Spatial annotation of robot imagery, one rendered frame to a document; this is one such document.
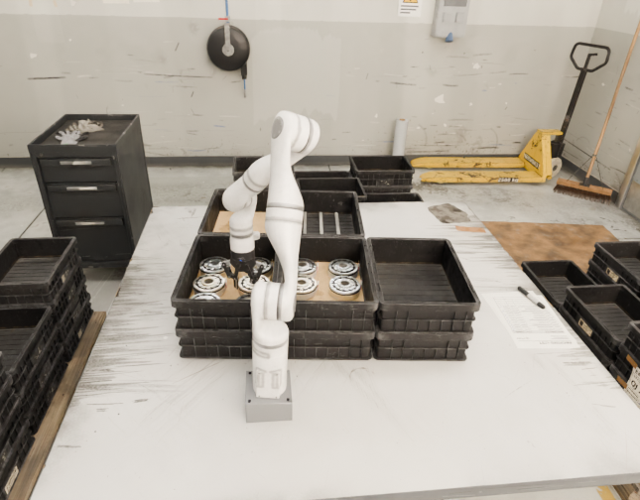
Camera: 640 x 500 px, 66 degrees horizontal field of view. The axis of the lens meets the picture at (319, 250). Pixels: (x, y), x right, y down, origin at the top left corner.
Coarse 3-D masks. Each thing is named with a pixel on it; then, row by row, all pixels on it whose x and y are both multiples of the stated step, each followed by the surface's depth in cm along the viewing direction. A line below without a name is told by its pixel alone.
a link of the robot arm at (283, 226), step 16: (272, 208) 117; (288, 208) 117; (272, 224) 117; (288, 224) 117; (272, 240) 118; (288, 240) 117; (288, 256) 117; (288, 272) 117; (288, 288) 116; (288, 304) 116; (288, 320) 118
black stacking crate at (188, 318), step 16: (208, 240) 173; (224, 240) 173; (256, 240) 174; (192, 256) 162; (208, 256) 176; (224, 256) 177; (256, 256) 177; (272, 256) 177; (192, 272) 162; (192, 320) 144; (208, 320) 144; (224, 320) 144; (240, 320) 144
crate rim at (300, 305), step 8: (368, 256) 164; (280, 264) 158; (368, 264) 162; (280, 272) 154; (368, 272) 155; (280, 280) 150; (376, 296) 144; (296, 304) 140; (304, 304) 140; (312, 304) 140; (320, 304) 140; (328, 304) 140; (336, 304) 140; (344, 304) 141; (352, 304) 141; (360, 304) 141; (368, 304) 141; (376, 304) 141
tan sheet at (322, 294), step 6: (324, 264) 177; (318, 270) 174; (324, 270) 174; (318, 276) 170; (324, 276) 170; (324, 282) 167; (360, 282) 168; (324, 288) 164; (318, 294) 161; (324, 294) 161; (360, 294) 162; (306, 300) 158; (312, 300) 158; (318, 300) 158; (324, 300) 159; (330, 300) 159; (336, 300) 159; (354, 300) 159; (360, 300) 159
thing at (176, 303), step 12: (192, 252) 162; (276, 264) 160; (180, 276) 150; (276, 276) 152; (180, 300) 140; (192, 300) 140; (204, 300) 140; (216, 300) 140; (228, 300) 140; (240, 300) 140
